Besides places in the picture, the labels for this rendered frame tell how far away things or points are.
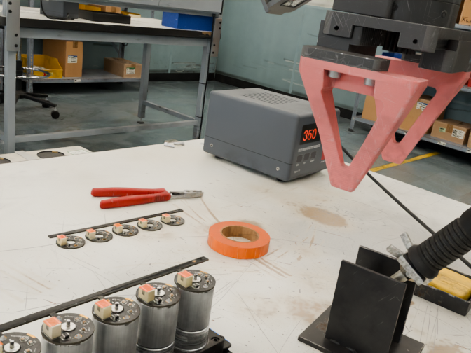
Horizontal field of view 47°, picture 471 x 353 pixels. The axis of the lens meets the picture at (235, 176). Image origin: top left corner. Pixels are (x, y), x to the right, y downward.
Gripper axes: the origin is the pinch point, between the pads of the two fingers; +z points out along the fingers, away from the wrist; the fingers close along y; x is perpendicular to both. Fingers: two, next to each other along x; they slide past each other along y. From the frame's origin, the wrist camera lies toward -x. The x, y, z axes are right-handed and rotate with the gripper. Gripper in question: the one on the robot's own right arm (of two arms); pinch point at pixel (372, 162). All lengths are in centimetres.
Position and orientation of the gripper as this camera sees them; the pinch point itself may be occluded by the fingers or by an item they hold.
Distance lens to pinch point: 37.3
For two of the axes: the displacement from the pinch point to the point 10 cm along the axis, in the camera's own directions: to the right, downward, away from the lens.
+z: -1.4, 9.4, 3.1
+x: 8.3, 2.9, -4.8
